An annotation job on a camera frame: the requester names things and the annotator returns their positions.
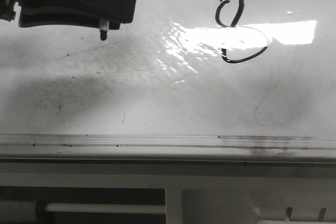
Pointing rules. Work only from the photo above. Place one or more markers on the white black whiteboard marker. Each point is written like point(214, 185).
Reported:
point(104, 28)

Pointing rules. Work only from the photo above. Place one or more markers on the white glossy whiteboard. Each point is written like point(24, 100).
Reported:
point(182, 67)

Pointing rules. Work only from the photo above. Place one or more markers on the white rod under table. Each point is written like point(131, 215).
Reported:
point(106, 208)

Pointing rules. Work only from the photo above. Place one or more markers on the aluminium whiteboard frame rail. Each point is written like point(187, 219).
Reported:
point(185, 148)

